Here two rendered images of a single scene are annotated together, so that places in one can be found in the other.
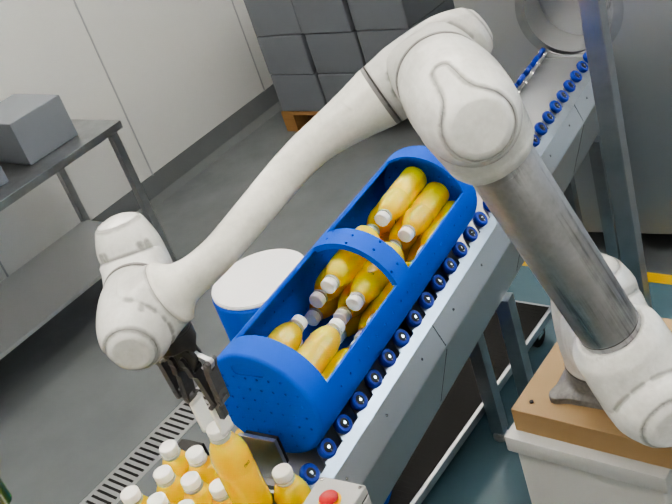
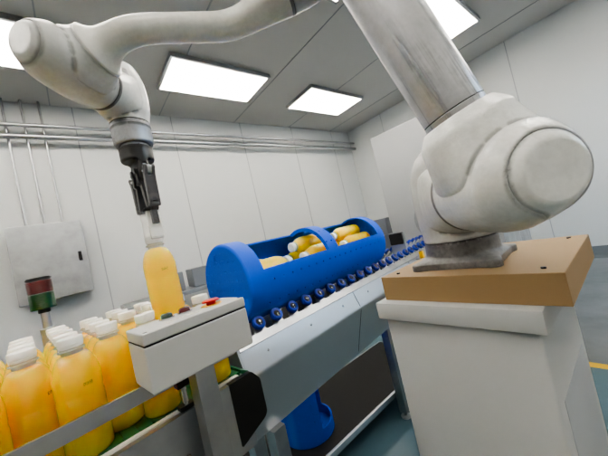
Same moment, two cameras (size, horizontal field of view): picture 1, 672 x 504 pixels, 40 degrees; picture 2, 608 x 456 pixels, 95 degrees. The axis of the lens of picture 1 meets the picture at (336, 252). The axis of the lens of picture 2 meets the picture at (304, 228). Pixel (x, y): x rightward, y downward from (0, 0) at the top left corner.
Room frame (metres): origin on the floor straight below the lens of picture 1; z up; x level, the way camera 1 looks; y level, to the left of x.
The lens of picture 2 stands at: (0.65, -0.11, 1.20)
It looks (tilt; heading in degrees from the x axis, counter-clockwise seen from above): 2 degrees up; 4
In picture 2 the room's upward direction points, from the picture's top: 13 degrees counter-clockwise
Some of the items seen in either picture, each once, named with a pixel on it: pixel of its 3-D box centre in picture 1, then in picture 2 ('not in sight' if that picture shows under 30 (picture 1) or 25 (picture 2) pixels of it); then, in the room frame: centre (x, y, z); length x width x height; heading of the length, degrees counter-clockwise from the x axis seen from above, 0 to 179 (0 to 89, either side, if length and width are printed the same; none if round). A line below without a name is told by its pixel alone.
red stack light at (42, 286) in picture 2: not in sight; (39, 287); (1.47, 0.81, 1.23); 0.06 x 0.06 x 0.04
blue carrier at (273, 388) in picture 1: (357, 283); (311, 258); (1.91, -0.02, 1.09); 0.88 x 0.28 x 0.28; 140
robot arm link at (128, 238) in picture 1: (134, 263); (119, 93); (1.31, 0.31, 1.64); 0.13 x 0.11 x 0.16; 178
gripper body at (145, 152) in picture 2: (178, 347); (138, 166); (1.32, 0.30, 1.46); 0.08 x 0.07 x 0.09; 50
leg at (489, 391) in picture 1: (483, 368); (394, 365); (2.39, -0.33, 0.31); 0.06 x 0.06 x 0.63; 50
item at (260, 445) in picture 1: (268, 455); not in sight; (1.54, 0.28, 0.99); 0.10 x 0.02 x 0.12; 50
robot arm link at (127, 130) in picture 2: not in sight; (132, 137); (1.32, 0.31, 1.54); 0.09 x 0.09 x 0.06
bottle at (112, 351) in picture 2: not in sight; (117, 375); (1.22, 0.39, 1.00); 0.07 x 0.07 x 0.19
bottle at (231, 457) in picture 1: (238, 471); (163, 280); (1.32, 0.31, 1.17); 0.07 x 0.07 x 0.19
